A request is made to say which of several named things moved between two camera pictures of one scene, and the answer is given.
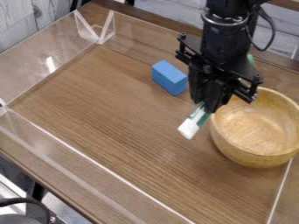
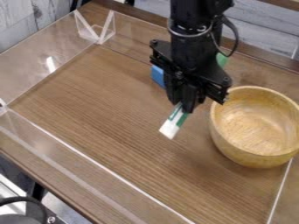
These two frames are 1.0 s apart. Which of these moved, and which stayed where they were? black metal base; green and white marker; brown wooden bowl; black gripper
Moved: black gripper; green and white marker
Stayed: brown wooden bowl; black metal base
